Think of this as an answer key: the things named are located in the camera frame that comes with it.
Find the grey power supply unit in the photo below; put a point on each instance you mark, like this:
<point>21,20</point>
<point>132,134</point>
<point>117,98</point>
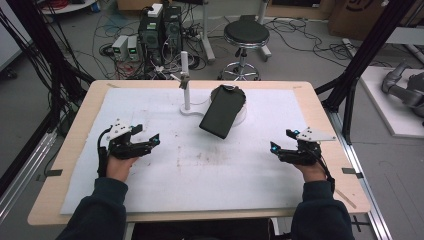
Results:
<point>133,46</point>
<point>119,46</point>

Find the black tape strip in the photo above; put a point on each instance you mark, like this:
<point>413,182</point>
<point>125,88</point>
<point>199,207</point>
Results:
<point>53,173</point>
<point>351,172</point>

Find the black round stool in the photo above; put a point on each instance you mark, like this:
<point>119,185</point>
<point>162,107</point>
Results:
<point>246,33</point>

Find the black metal frame strut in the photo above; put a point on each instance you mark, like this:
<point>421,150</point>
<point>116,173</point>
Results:
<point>43,43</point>
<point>366,46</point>

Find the person's left hand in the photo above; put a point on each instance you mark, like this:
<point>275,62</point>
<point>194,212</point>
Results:
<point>118,168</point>

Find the white foam mat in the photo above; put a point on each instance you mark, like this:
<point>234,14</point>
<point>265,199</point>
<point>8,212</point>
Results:
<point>200,180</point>

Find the white power adapter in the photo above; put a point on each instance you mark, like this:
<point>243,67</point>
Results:
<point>155,10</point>

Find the white floor board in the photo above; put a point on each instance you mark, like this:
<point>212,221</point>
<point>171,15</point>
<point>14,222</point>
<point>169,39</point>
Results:
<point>383,113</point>

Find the printed cardboard box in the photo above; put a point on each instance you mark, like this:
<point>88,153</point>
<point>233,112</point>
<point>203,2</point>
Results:
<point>353,16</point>

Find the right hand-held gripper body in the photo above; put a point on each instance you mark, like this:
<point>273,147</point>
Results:
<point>305,155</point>

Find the person's right hand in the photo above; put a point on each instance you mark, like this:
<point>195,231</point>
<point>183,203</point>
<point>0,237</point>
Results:
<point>313,173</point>

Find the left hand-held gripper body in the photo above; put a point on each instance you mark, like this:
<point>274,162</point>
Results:
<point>123,148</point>

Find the black leather wallet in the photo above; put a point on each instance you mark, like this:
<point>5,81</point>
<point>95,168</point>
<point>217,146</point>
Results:
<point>221,111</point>

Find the black computer tower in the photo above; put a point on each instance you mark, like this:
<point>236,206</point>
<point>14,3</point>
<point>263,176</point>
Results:
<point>150,38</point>
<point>172,30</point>

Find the tan cardboard box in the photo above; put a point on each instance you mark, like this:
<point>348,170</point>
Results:
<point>136,4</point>

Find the white stand with post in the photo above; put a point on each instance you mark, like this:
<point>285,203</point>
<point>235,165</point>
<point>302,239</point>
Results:
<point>186,96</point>

